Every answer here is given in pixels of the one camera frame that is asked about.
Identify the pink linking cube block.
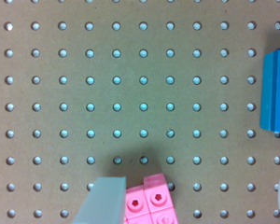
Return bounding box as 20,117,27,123
123,173,178,224

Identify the blue block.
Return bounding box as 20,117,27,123
260,49,280,133

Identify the translucent grey gripper left finger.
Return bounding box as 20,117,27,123
72,177,126,224

